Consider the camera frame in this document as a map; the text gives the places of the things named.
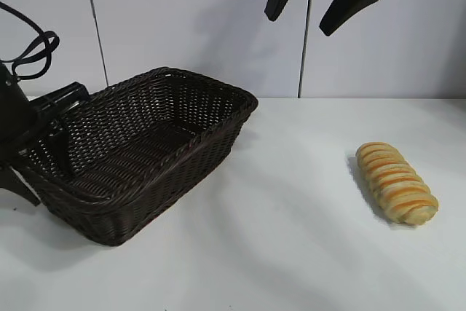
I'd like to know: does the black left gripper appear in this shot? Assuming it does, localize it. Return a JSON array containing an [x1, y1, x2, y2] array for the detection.
[[0, 63, 90, 207]]

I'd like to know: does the dark brown woven basket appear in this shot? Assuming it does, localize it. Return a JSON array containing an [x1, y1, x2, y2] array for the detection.
[[20, 66, 259, 250]]

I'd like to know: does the long striped twisted bread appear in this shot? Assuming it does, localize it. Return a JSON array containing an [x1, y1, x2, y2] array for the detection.
[[355, 141, 440, 226]]

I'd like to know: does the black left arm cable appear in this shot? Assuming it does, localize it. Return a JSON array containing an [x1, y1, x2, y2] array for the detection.
[[0, 1, 60, 81]]

